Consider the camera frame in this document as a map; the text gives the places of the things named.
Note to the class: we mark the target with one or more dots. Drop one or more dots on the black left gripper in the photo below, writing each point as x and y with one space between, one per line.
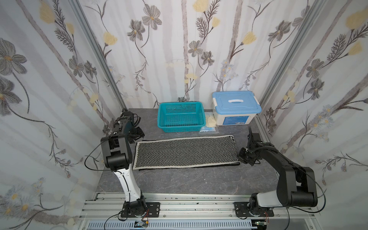
133 133

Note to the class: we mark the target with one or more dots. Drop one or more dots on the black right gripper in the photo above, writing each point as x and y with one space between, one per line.
247 154

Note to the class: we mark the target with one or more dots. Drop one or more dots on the black white houndstooth scarf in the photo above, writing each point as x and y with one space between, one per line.
192 152

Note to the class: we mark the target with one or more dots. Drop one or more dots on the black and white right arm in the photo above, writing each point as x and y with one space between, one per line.
296 184

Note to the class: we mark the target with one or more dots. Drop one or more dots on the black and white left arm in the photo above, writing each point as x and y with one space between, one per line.
118 157

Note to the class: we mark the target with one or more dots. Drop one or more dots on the teal plastic basket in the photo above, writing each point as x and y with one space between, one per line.
181 117

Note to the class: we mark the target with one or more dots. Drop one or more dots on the white box with blue lid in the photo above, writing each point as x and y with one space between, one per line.
235 107

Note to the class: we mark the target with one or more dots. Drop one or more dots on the clear bag with yellow contents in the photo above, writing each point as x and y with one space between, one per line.
211 126

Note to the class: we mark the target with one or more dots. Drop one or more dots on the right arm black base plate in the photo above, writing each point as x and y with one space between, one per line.
245 210

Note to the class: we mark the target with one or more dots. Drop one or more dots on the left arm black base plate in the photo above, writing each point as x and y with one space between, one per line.
138 209

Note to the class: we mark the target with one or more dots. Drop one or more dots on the aluminium rail frame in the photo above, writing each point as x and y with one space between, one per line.
107 206

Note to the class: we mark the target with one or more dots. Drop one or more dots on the white slotted cable duct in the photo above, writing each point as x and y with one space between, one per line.
231 224

